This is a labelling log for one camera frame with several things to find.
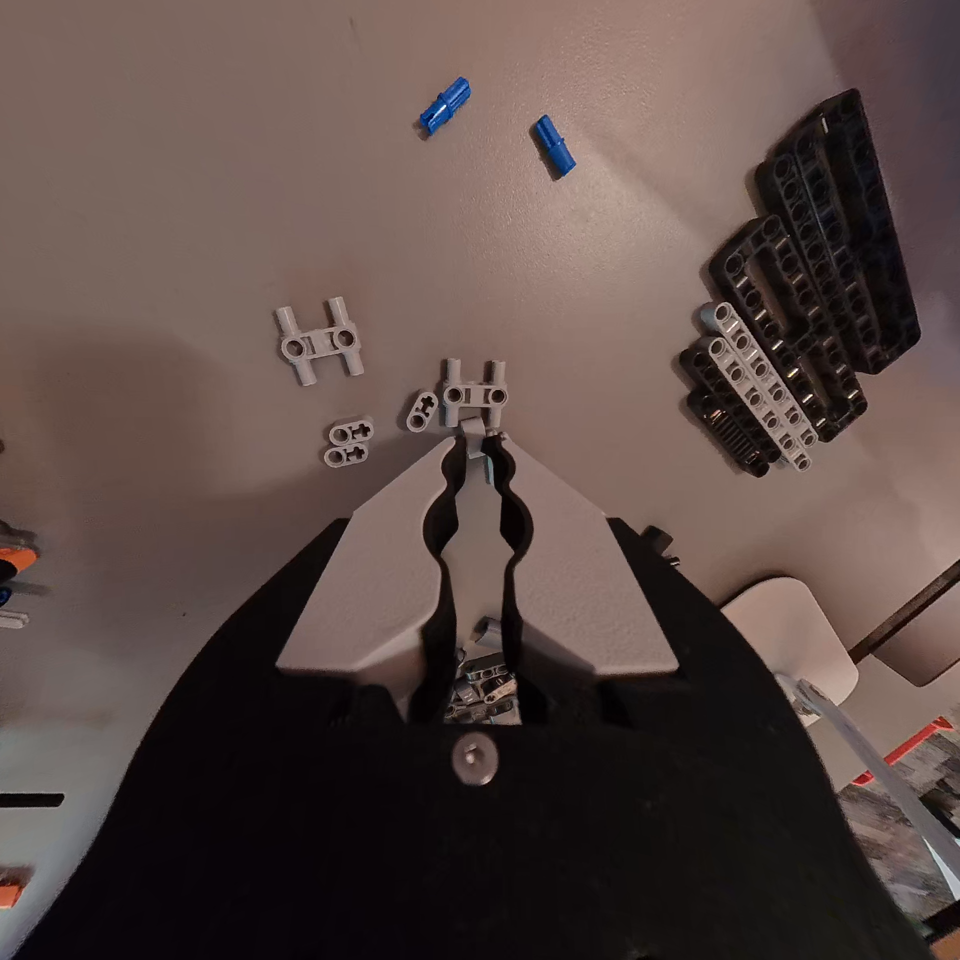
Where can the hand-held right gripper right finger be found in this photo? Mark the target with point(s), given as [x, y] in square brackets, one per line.
[592, 592]

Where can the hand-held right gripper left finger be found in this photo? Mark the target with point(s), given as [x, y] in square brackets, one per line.
[360, 592]

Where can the small grey lego axle piece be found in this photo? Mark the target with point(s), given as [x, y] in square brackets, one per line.
[472, 439]

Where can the grey lego H connector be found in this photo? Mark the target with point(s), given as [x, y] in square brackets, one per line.
[319, 342]
[474, 394]

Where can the grey lego connector block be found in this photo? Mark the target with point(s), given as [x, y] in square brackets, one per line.
[491, 634]

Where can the small grey lego liftarm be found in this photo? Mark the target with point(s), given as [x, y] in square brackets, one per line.
[346, 454]
[349, 433]
[421, 411]

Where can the pile of grey lego pieces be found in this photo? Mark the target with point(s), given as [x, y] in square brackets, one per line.
[484, 686]

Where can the long grey lego beam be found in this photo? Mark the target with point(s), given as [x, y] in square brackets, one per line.
[772, 379]
[757, 409]

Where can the orange lego piece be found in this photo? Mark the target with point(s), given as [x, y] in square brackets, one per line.
[15, 561]
[11, 891]

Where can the stack of black lego beams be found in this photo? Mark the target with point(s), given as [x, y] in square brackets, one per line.
[832, 247]

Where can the blue lego pin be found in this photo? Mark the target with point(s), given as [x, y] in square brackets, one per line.
[555, 146]
[446, 105]

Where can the white chair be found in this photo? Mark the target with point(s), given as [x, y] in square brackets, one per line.
[787, 637]

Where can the dark wooden bar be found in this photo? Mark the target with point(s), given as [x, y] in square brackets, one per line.
[907, 611]

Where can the patterned rug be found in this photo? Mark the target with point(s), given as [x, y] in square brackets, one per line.
[892, 832]

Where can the red frame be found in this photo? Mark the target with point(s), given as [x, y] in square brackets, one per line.
[919, 736]

